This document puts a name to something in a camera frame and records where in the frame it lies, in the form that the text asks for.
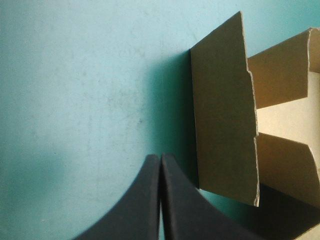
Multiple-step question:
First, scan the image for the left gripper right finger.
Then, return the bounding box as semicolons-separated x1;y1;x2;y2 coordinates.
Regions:
159;152;262;240

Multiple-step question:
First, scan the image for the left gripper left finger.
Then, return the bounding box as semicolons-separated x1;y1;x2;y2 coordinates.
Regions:
72;154;161;240

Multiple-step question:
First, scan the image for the brown cardboard box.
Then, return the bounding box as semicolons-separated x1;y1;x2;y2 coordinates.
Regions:
190;11;320;240

